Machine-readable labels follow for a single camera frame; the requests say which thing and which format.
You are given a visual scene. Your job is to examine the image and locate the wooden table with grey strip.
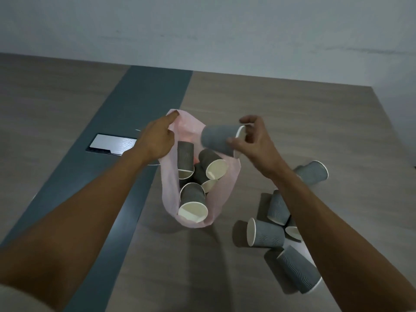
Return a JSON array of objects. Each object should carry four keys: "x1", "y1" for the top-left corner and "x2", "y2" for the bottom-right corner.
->
[{"x1": 0, "y1": 52, "x2": 416, "y2": 312}]

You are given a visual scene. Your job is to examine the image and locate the person's right forearm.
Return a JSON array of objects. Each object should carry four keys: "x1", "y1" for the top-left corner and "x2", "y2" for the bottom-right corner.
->
[{"x1": 270, "y1": 165, "x2": 416, "y2": 312}]

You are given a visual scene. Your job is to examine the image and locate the pile of grey paper cups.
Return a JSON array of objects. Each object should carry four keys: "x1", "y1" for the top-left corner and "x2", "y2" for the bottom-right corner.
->
[{"x1": 177, "y1": 141, "x2": 228, "y2": 224}]

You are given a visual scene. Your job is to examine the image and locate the white left sleeve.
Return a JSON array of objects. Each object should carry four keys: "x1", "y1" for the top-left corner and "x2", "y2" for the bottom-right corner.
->
[{"x1": 0, "y1": 284, "x2": 36, "y2": 312}]

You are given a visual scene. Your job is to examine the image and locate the pink plastic bag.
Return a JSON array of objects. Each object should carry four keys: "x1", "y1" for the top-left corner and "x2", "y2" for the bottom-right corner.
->
[{"x1": 160, "y1": 108, "x2": 242, "y2": 228}]

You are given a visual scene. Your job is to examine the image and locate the smartphone on table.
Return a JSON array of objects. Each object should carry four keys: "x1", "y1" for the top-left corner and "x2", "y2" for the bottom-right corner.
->
[{"x1": 86, "y1": 133, "x2": 139, "y2": 156}]

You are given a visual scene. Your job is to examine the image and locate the person's left forearm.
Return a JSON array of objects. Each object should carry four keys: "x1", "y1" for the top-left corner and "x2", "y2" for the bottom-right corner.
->
[{"x1": 0, "y1": 149, "x2": 160, "y2": 302}]

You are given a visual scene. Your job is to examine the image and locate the person's left hand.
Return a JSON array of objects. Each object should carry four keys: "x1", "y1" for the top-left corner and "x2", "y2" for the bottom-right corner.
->
[{"x1": 135, "y1": 109, "x2": 180, "y2": 166}]

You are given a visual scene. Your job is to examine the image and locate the person's right hand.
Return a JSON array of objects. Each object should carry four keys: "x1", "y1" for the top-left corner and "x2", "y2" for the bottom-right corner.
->
[{"x1": 226, "y1": 114, "x2": 286, "y2": 179}]

